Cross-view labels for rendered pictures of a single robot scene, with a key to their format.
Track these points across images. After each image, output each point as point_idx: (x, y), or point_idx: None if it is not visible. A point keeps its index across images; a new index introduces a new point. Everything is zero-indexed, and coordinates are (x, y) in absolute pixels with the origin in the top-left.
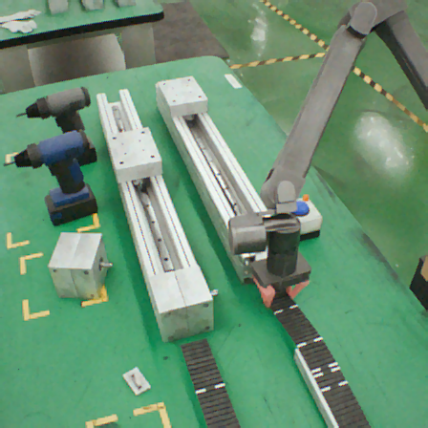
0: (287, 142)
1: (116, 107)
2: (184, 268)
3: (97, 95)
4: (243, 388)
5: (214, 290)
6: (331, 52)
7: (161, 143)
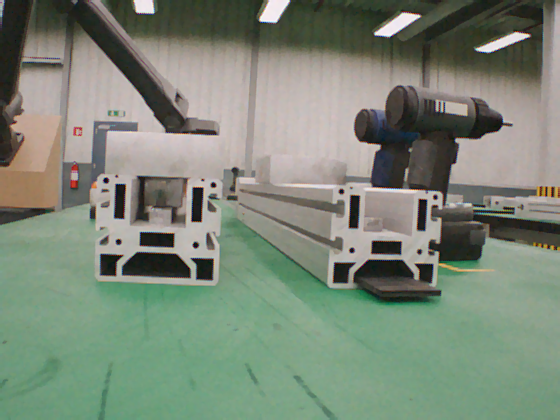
0: (162, 77)
1: (365, 217)
2: (252, 178)
3: (435, 191)
4: (225, 213)
5: (229, 195)
6: (104, 7)
7: (236, 252)
